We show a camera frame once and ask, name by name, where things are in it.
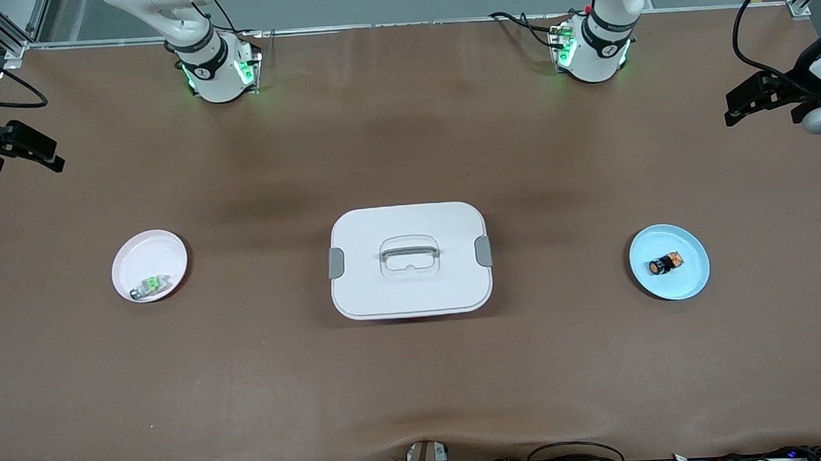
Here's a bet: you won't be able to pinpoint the orange push-button switch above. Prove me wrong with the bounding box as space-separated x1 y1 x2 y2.
648 251 685 277

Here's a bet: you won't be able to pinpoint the pink round plate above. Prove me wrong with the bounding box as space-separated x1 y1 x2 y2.
110 228 190 305

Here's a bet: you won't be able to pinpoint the light blue round plate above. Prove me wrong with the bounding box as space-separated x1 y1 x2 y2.
627 222 712 302

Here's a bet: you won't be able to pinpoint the white lidded storage box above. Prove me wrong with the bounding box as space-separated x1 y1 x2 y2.
325 200 496 323

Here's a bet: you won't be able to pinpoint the brown table mat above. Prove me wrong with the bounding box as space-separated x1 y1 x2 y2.
0 1 821 461

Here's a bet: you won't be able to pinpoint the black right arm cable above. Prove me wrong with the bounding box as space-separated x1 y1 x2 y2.
0 39 50 111

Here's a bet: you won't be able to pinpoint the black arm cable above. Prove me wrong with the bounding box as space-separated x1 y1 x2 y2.
730 0 818 100
0 39 50 111

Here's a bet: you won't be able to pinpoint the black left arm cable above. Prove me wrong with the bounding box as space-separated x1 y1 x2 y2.
730 0 818 100

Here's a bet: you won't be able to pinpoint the green push-button switch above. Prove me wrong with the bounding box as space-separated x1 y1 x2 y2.
129 273 173 301

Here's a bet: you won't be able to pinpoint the black arm base cables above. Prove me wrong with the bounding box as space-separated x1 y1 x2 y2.
489 8 570 51

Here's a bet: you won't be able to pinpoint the black straight cable bundle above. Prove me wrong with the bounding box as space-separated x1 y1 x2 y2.
669 444 821 461

